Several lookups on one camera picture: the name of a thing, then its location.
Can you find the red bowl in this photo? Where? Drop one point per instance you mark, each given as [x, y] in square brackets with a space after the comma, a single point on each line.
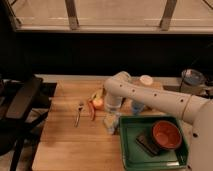
[166, 135]

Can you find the light blue towel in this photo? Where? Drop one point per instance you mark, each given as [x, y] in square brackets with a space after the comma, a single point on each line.
[111, 125]

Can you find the metal fork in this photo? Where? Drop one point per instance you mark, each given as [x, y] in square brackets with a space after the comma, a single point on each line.
[80, 108]

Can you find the black office chair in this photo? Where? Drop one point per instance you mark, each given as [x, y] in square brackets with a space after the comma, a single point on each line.
[24, 111]

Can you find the green plastic tray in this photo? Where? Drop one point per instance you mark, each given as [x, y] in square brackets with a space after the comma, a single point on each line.
[136, 158]

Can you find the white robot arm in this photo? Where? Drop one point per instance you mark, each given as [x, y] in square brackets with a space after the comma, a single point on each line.
[192, 109]

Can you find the yellow banana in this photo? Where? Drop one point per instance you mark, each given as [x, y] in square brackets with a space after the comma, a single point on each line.
[97, 94]

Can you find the grey bowl on stand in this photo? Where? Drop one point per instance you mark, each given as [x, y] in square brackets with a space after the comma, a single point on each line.
[191, 81]

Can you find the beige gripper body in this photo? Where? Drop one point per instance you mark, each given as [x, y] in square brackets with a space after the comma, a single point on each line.
[111, 118]

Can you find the blue cup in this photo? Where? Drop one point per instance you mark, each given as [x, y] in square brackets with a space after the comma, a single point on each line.
[137, 107]

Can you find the red yellow apple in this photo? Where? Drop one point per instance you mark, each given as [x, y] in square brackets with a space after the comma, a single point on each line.
[98, 103]

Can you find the black rectangular block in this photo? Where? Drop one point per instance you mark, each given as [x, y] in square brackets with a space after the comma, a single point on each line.
[146, 143]

